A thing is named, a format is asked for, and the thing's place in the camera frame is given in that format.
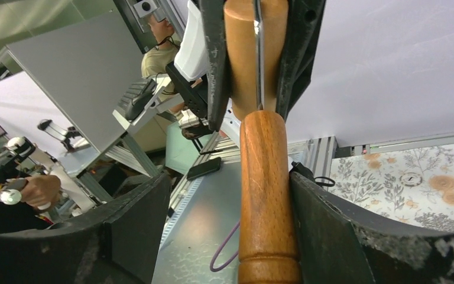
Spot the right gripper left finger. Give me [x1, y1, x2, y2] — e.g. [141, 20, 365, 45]
[0, 173, 171, 283]

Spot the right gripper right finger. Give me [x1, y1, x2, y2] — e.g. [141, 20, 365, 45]
[290, 172, 454, 283]

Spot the wooden dough roller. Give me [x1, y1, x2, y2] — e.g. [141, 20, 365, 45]
[223, 1, 302, 283]

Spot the floral table mat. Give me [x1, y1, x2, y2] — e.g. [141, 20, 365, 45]
[328, 144, 454, 232]

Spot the black phone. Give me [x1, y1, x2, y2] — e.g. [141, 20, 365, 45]
[186, 157, 222, 180]

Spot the seated person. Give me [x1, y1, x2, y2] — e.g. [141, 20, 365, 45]
[141, 14, 180, 77]

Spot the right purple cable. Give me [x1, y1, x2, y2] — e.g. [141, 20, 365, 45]
[209, 220, 241, 273]

